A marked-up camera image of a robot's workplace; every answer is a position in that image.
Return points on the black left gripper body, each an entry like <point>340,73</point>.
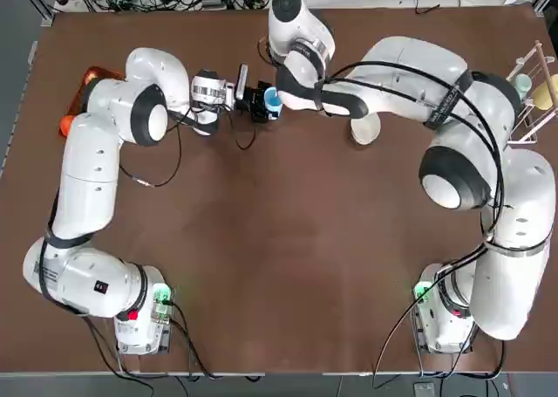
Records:
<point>250,102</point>

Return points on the blue plastic cup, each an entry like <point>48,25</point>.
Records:
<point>271,99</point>

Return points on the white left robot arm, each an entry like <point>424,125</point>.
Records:
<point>87,166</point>

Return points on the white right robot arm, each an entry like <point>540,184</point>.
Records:
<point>523,222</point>

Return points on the mint green cup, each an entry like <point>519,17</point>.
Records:
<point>523,85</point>

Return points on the clear acrylic cup rack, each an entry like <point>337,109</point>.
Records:
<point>523,142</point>

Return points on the pale yellow cup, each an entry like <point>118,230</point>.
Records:
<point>547,93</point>

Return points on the cream white bowl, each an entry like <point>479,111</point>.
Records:
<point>365,133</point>

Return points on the brown wicker basket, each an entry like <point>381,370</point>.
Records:
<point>72,102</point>

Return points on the orange fruit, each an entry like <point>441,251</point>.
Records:
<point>68,125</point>

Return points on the grey foot pedal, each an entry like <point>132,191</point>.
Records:
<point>423,389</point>

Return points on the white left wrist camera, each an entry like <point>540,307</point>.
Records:
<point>242,83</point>

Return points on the aluminium table edge rail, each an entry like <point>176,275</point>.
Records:
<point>17,109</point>

